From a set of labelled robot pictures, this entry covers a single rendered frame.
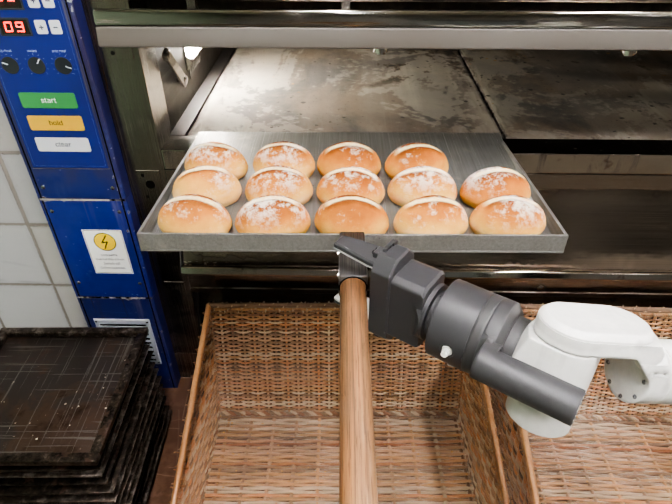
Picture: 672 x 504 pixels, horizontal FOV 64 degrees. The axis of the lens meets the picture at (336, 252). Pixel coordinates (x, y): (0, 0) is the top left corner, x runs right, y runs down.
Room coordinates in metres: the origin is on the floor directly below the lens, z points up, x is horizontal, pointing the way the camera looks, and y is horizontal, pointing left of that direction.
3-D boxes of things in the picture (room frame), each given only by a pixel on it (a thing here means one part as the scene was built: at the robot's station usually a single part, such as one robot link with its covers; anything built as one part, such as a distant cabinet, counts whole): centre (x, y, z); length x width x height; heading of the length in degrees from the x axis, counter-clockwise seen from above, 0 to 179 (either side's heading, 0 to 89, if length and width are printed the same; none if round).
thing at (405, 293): (0.43, -0.10, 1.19); 0.12 x 0.10 x 0.13; 55
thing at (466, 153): (0.74, -0.02, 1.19); 0.55 x 0.36 x 0.03; 90
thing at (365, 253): (0.48, -0.03, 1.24); 0.06 x 0.03 x 0.02; 55
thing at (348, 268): (0.51, -0.02, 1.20); 0.09 x 0.04 x 0.03; 0
